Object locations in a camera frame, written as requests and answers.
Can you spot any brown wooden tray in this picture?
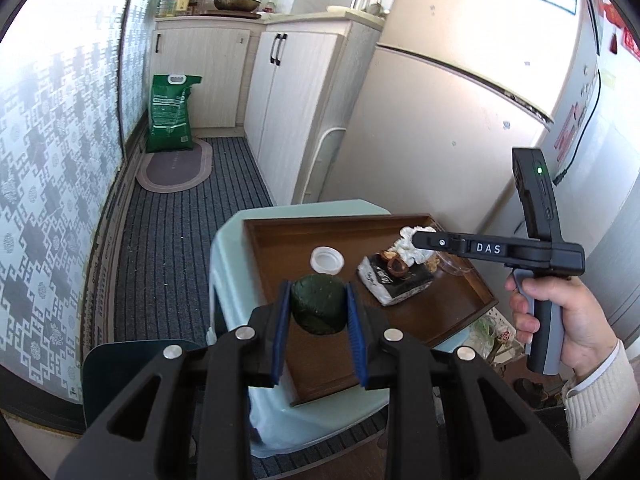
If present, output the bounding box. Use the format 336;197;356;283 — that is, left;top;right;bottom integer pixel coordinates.
243;213;500;407

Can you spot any person's right forearm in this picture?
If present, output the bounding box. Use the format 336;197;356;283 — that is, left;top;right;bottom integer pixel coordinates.
560;340;640;480

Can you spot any white cabinet with short handle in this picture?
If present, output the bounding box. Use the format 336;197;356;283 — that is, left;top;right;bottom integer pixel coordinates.
150;15;266;131

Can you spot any cream refrigerator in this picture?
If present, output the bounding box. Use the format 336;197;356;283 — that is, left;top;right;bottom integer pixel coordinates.
320;0;640;261

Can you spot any light green plastic stool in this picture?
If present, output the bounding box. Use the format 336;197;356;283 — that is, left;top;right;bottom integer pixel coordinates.
209;199;481;458

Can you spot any printed plastic bag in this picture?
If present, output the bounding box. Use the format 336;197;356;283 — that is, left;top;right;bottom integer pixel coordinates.
470;310;523;363

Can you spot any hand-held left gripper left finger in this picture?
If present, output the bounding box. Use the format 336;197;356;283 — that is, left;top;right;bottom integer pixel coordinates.
55;280;292;480

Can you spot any brown fruit shell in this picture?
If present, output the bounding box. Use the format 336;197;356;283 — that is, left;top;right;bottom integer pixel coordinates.
377;249;408;278

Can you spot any patterned frosted glass door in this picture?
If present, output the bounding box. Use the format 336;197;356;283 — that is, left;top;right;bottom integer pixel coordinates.
0;0;156;406

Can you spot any clear plastic lid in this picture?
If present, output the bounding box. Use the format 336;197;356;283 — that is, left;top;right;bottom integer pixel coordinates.
435;252;473;277

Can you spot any dark green round fruit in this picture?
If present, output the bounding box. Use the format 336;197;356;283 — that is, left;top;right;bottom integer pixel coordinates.
291;274;348;336

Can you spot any white tissue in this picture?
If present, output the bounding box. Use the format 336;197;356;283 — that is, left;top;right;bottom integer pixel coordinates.
399;226;437;266

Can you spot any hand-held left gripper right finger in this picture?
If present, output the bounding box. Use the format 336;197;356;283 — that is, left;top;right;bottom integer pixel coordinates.
344;282;581;480

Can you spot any grey striped carpet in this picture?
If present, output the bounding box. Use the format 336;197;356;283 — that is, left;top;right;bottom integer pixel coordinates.
112;135;391;480

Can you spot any white cabinet with long handles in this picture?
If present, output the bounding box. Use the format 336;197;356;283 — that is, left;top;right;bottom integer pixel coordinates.
243;7;386;206

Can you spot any oval grey floor mat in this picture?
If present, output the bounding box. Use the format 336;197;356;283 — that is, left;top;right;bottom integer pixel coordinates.
136;137;213;193

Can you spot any red hanging decoration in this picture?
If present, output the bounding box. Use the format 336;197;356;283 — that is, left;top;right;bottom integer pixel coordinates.
597;2;640;58

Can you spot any white folded frame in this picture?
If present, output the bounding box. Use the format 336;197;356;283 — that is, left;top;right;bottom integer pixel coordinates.
292;127;347;206

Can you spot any person's right hand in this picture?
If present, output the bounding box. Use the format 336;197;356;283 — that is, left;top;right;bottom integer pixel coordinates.
505;275;626;383

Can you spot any black snack packet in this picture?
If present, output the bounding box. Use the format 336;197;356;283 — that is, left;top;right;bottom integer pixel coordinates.
357;255;435;307

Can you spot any black power cable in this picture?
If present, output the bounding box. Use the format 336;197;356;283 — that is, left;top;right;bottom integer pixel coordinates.
552;67;602;183

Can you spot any white bottle cap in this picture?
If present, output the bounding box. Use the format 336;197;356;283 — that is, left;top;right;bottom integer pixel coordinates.
310;246;345;275

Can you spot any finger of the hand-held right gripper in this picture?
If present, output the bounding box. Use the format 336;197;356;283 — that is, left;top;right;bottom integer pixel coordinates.
412;230;521;263

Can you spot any green rice bag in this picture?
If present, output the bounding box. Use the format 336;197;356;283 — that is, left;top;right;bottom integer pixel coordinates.
145;74;203;154

